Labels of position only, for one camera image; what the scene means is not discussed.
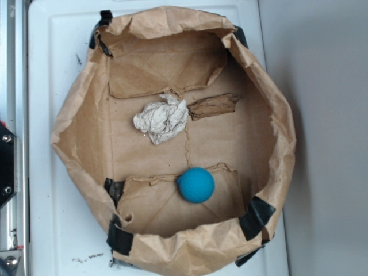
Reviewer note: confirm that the crumpled white paper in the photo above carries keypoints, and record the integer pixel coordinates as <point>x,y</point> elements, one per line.
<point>162,121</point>

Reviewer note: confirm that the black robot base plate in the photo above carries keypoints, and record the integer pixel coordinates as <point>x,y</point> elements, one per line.
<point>7,162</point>

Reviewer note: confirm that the brown wood piece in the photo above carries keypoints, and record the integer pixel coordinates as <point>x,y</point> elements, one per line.
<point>213,106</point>

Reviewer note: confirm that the white plastic board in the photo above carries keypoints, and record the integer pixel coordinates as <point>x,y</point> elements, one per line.
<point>66,239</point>

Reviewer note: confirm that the brown paper bag tray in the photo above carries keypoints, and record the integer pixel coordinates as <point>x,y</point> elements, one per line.
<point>191,55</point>

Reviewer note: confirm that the blue ball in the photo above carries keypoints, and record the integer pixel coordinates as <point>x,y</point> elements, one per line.
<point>196,185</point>

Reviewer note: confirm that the aluminium rail frame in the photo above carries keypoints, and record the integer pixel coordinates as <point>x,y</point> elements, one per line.
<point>15,248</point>

